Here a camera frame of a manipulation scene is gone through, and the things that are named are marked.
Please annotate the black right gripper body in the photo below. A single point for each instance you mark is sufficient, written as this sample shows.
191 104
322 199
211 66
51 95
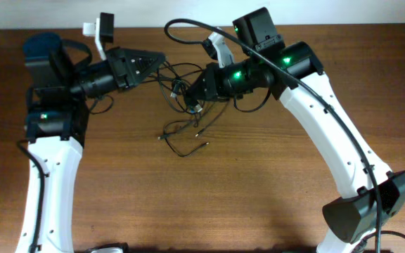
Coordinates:
221 87

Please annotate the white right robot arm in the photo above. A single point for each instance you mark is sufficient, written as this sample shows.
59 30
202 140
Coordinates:
370 192

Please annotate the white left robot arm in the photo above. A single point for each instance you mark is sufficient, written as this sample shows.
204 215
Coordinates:
56 123

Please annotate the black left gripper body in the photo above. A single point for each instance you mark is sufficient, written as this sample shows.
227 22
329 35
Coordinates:
121 69

